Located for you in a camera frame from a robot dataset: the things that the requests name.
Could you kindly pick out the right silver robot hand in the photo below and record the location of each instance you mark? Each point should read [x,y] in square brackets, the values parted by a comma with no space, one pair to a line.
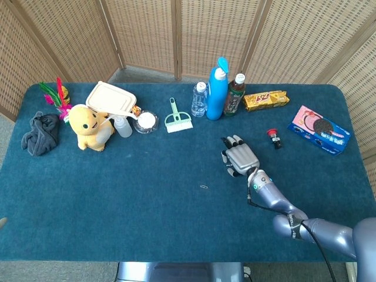
[242,157]

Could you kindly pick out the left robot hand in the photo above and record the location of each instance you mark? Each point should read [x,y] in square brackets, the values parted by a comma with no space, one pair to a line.
[2,221]

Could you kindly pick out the silver-blue robot base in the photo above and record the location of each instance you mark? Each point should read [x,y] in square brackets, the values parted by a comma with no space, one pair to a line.
[176,271]

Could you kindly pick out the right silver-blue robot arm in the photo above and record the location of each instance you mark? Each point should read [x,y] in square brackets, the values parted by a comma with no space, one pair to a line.
[273,196]

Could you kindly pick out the silver paper clip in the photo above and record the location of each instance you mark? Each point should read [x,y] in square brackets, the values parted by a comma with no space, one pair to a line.
[204,186]

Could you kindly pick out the red emergency stop button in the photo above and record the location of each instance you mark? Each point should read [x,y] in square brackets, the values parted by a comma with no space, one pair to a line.
[271,132]

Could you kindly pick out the green tea drink bottle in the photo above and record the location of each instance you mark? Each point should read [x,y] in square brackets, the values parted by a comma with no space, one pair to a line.
[233,100]

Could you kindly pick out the yellow biscuit packet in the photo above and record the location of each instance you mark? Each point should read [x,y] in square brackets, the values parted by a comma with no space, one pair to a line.
[265,100]

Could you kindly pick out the blue plastic bottle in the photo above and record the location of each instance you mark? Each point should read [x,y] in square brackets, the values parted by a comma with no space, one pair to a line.
[216,97]

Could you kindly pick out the clear plastic water bottle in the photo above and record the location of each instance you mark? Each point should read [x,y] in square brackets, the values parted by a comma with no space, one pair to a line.
[199,102]

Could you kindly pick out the green plastic cleaning brush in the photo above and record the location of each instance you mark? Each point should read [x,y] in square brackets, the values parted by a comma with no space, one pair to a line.
[179,124]

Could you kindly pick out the blue pink cookie box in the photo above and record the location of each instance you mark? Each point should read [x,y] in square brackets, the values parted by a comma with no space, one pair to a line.
[320,129]

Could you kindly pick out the dark grey crumpled cloth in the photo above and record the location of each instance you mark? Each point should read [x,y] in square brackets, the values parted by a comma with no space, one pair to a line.
[39,135]

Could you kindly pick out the round clear lidded cup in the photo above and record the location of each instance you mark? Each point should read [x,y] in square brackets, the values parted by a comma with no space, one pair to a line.
[146,120]

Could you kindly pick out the small orange snack packet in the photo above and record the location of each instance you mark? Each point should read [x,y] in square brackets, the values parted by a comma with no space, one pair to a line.
[135,110]

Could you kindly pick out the blue felt table cloth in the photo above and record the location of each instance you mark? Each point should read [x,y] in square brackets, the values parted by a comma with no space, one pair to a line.
[117,191]

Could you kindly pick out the white squeeze wash bottle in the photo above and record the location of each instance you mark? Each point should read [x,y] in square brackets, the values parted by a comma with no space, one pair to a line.
[123,127]

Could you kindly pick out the yellow plush dinosaur toy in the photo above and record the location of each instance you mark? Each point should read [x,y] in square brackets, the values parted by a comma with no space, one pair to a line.
[88,126]

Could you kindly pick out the colourful feather shuttlecock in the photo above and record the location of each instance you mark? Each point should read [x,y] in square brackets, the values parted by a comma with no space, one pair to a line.
[60,94]

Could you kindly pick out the beige lidded lunch box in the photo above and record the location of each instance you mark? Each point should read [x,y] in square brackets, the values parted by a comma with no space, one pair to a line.
[108,98]

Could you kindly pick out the woven wicker folding screen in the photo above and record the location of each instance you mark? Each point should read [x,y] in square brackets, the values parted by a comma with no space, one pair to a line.
[141,29]

